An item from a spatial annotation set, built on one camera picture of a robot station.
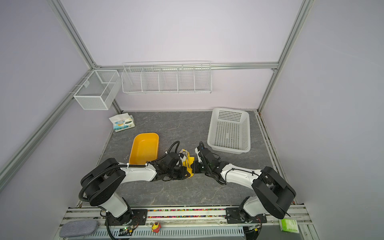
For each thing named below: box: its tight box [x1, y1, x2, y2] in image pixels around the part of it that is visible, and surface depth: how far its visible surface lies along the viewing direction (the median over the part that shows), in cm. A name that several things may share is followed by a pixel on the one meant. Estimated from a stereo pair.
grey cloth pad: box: [59, 220, 99, 238], surface depth 71 cm
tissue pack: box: [109, 112, 136, 133], surface depth 109 cm
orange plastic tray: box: [129, 132, 160, 165], surface depth 101 cm
